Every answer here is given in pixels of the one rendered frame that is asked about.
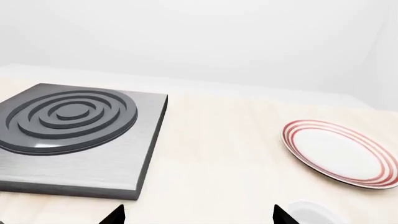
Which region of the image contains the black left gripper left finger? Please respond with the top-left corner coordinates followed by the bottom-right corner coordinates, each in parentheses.
top-left (98, 203), bottom-right (126, 224)

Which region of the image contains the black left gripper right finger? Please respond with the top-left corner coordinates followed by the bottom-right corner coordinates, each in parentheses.
top-left (273, 203), bottom-right (300, 224)

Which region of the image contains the white plate with red rings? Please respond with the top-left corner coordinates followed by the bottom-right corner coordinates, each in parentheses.
top-left (281, 119), bottom-right (398, 190)

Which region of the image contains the small white round dish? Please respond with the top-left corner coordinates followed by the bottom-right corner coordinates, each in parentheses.
top-left (287, 199), bottom-right (345, 224)

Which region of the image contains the grey flat stove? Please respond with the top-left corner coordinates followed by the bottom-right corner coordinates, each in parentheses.
top-left (0, 82), bottom-right (169, 201)

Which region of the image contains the dark ringed stove burner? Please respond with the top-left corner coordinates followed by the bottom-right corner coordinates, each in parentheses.
top-left (0, 90), bottom-right (139, 156)

